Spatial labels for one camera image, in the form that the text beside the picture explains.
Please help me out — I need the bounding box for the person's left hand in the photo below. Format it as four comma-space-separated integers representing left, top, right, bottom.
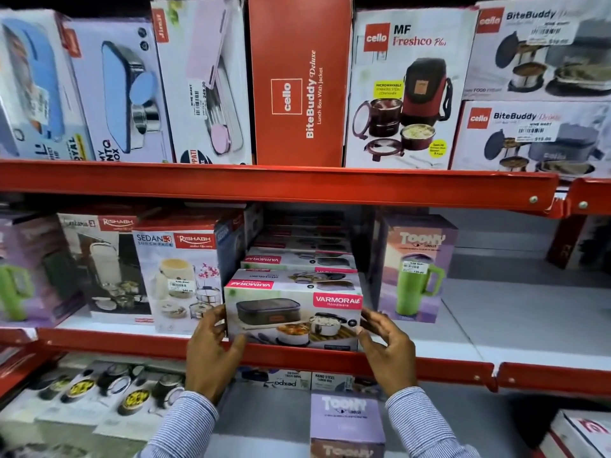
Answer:
185, 304, 248, 407

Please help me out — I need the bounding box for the person's right hand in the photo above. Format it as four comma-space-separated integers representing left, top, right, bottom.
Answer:
356, 307, 419, 400

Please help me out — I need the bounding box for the grey lunch box carton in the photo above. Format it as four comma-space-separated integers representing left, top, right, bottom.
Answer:
223, 268, 364, 353

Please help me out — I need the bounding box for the person's left forearm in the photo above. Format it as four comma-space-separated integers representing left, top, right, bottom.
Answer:
137, 388, 221, 458

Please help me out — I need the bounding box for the person's right forearm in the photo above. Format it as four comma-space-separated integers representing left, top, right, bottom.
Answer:
384, 385, 481, 458

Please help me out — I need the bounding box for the white printed carton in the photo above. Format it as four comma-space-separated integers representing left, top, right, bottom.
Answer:
312, 371, 355, 392
235, 368, 314, 392

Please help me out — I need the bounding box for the long red shelf beam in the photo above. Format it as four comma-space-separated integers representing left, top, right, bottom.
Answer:
0, 326, 498, 392
0, 159, 570, 220

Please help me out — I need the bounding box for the purple green tumbler carton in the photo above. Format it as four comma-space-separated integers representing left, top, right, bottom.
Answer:
378, 213, 460, 325
0, 211, 86, 329

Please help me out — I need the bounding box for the cream floral lunch bag carton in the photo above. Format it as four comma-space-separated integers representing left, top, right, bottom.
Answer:
132, 218, 246, 336

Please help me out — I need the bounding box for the row of stacked lunchbox cartons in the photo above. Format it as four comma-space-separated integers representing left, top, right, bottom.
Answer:
240, 204, 362, 285

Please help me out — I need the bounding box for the white carton with steel containers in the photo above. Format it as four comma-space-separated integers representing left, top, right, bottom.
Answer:
0, 359, 188, 451

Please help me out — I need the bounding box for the short red shelf beam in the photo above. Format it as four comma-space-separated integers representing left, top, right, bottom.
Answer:
563, 177, 611, 216
495, 361, 611, 397

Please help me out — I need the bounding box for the dark red carton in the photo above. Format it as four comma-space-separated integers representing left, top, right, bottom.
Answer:
545, 213, 611, 273

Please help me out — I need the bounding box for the white and red carton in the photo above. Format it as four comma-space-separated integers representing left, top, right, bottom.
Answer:
538, 409, 611, 458

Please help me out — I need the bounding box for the white carton red lunch bag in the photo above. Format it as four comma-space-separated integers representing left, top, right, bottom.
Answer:
344, 7, 479, 170

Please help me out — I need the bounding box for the grey lunch bag carton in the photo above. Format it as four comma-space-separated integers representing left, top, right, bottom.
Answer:
462, 0, 611, 102
450, 99, 611, 180

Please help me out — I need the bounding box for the plain red carton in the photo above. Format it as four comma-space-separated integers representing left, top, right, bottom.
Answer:
247, 0, 355, 168

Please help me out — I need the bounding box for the pink lunch box carton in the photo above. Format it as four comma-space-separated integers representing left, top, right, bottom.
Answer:
151, 0, 254, 166

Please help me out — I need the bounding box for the blue steel lunch box carton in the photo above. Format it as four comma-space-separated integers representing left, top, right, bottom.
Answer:
58, 18, 176, 163

